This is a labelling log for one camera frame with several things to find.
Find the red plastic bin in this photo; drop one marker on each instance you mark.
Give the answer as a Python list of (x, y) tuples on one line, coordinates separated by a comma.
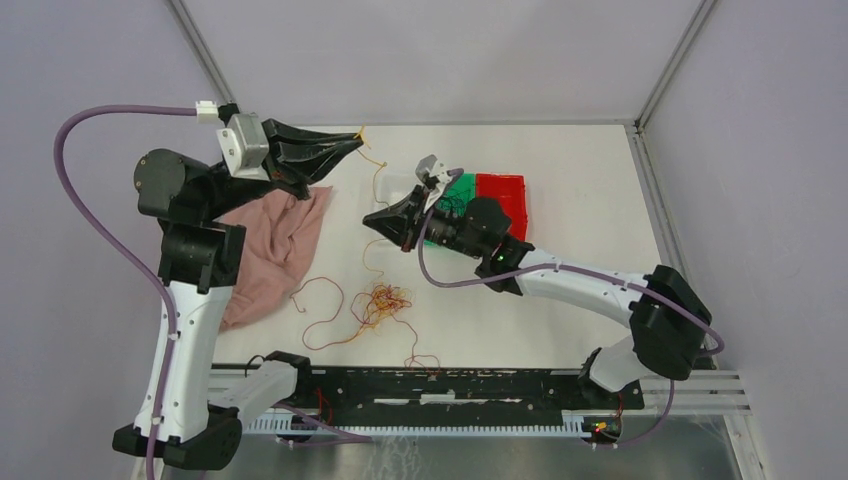
[(510, 192)]

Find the green plastic bin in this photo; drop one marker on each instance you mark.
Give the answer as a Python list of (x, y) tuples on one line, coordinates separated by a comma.
[(460, 189)]

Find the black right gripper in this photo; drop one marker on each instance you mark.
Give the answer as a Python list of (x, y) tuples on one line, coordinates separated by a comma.
[(406, 240)]

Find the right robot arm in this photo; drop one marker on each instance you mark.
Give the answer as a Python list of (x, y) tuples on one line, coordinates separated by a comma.
[(667, 321)]

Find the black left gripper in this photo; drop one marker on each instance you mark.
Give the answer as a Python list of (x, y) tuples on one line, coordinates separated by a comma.
[(303, 156)]

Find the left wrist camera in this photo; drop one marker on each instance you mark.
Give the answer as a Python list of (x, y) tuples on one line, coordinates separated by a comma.
[(244, 146)]

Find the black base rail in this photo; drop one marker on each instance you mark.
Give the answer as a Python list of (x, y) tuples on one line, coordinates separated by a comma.
[(347, 396)]

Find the white cable duct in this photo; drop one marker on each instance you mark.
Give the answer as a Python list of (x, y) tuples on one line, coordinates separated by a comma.
[(284, 424)]

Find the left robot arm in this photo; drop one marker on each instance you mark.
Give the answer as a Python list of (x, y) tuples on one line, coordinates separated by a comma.
[(179, 422)]

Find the clear plastic bin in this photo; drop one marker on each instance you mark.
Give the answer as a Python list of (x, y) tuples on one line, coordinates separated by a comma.
[(393, 187)]

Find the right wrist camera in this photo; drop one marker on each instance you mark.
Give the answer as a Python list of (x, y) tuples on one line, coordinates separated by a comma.
[(437, 179)]

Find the pink cloth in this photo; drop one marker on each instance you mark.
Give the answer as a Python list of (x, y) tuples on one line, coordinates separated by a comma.
[(282, 234)]

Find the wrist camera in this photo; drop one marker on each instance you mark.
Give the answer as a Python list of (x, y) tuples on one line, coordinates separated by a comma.
[(437, 179), (244, 146)]

